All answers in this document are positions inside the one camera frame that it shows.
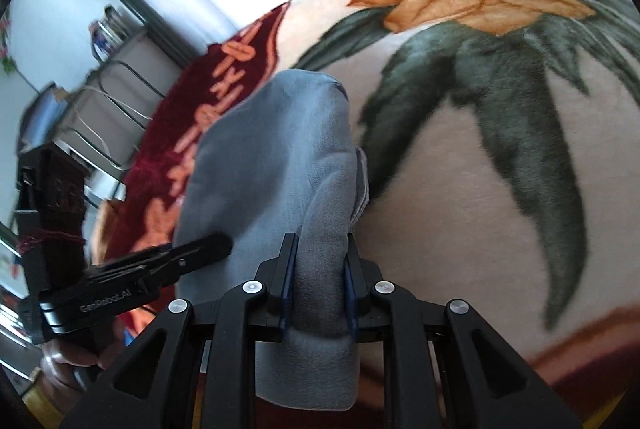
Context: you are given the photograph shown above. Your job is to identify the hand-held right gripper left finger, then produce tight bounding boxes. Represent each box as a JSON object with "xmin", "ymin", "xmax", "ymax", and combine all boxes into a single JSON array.
[{"xmin": 60, "ymin": 233, "xmax": 301, "ymax": 429}]

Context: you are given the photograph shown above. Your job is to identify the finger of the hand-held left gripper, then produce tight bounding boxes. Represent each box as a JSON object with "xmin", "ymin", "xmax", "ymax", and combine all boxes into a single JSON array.
[
  {"xmin": 85, "ymin": 245, "xmax": 171, "ymax": 282},
  {"xmin": 145, "ymin": 233, "xmax": 233, "ymax": 282}
]

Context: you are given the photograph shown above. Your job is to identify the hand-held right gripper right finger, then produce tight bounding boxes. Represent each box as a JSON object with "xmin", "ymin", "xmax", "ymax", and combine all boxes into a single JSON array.
[{"xmin": 342, "ymin": 233, "xmax": 583, "ymax": 429}]

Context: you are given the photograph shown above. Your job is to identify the grey pants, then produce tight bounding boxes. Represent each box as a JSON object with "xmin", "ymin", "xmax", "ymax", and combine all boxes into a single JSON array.
[{"xmin": 172, "ymin": 68, "xmax": 373, "ymax": 412}]

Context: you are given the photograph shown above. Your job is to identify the person's left hand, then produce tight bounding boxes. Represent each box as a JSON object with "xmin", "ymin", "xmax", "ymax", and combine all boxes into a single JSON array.
[{"xmin": 40, "ymin": 316, "xmax": 126, "ymax": 392}]

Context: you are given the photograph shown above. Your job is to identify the red floral plush blanket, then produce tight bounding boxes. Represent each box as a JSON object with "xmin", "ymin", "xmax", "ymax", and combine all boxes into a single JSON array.
[{"xmin": 95, "ymin": 0, "xmax": 640, "ymax": 429}]

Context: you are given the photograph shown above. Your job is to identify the beige cabinet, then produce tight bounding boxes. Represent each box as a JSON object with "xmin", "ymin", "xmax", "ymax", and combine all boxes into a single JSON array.
[{"xmin": 20, "ymin": 26, "xmax": 193, "ymax": 190}]

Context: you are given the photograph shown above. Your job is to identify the white cable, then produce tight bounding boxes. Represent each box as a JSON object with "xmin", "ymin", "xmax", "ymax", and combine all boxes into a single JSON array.
[{"xmin": 75, "ymin": 84, "xmax": 151, "ymax": 150}]

